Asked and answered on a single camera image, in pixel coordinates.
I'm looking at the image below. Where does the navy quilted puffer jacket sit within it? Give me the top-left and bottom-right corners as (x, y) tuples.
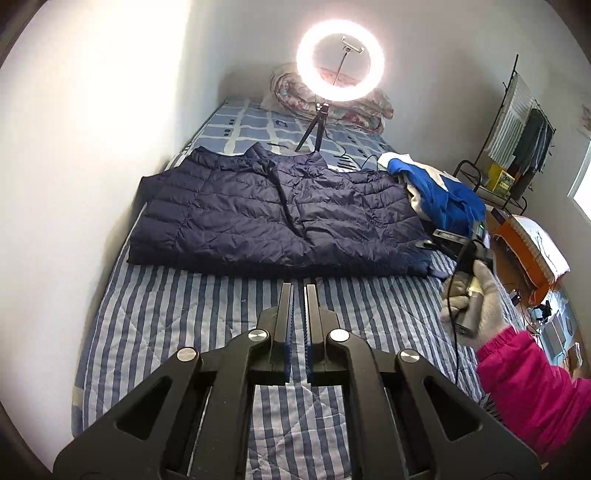
(128, 144), (432, 279)

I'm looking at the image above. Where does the blue white striped quilt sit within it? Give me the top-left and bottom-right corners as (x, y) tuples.
(71, 202), (528, 480)

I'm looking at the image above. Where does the right hand grey glove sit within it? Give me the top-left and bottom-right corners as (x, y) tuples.
(440, 260), (509, 351)

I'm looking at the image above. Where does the blue checked bed sheet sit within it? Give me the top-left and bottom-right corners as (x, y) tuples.
(169, 97), (393, 172)

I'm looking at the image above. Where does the pink right sleeve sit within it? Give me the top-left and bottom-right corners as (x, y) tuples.
(477, 327), (590, 462)

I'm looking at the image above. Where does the yellow box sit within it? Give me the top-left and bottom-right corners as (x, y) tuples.
(486, 162), (515, 196)

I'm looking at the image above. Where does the floral folded blanket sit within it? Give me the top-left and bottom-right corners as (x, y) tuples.
(260, 63), (395, 135)

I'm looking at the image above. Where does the orange covered bench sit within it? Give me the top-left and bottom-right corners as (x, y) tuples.
(493, 215), (570, 306)

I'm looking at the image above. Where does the clothes drying rack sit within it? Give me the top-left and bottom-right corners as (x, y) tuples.
(482, 68), (556, 199)

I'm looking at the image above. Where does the black metal rack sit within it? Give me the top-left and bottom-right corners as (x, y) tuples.
(453, 160), (528, 215)

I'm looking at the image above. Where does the black mini tripod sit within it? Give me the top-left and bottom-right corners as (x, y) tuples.
(295, 102), (329, 152)

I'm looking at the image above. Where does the ring light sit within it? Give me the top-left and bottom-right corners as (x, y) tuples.
(295, 19), (386, 102)

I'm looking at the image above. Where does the blue and white garment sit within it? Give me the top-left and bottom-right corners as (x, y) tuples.
(378, 152), (486, 236)

